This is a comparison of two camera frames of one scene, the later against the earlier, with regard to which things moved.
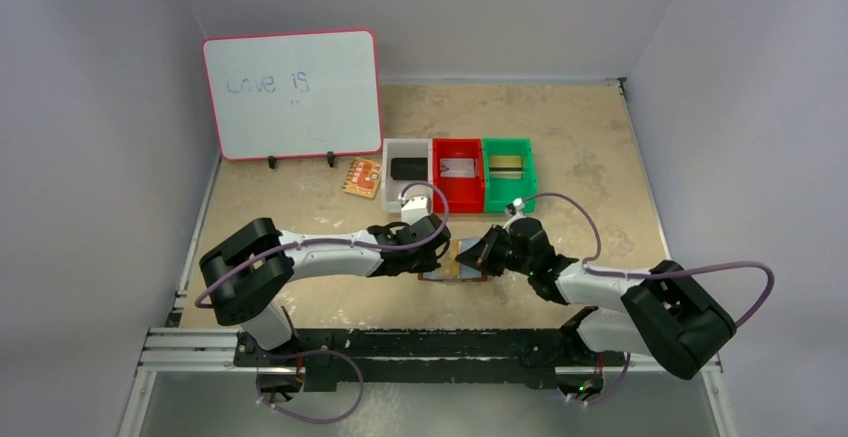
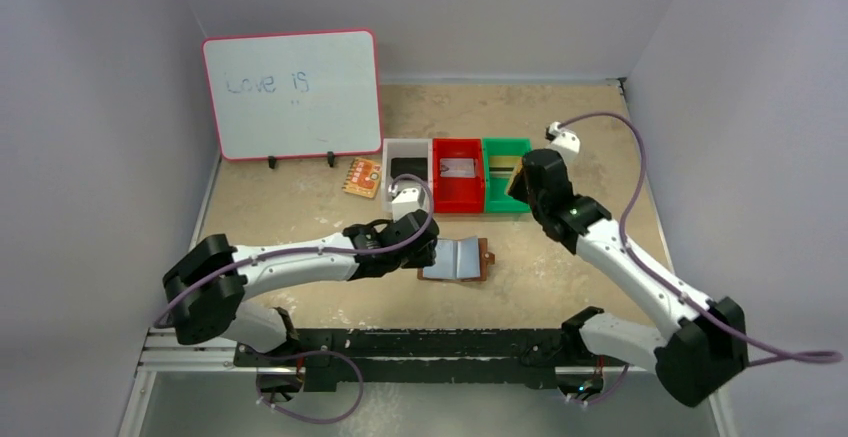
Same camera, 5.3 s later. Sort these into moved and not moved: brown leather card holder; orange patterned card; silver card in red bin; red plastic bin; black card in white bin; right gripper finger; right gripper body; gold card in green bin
Moved: right gripper finger; right gripper body
Not moved: gold card in green bin; brown leather card holder; silver card in red bin; orange patterned card; black card in white bin; red plastic bin
